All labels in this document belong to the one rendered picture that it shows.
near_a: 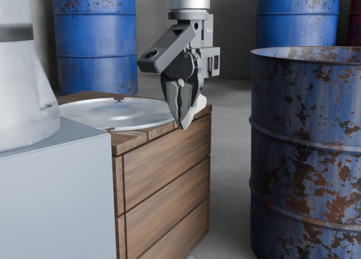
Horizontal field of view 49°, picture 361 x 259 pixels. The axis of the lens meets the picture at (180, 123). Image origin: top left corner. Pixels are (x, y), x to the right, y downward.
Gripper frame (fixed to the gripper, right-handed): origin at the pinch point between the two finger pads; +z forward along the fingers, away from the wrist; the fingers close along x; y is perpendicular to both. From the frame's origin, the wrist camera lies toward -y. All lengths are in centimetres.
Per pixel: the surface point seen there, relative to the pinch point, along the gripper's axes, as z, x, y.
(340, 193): 13.2, -24.5, 18.2
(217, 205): 36, 17, 38
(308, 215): 19.2, -19.0, 17.1
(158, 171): 10.2, 4.5, -1.4
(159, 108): 1.1, 15.1, 10.4
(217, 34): -4, 172, 254
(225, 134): 36, 59, 104
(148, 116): 1.2, 11.9, 3.5
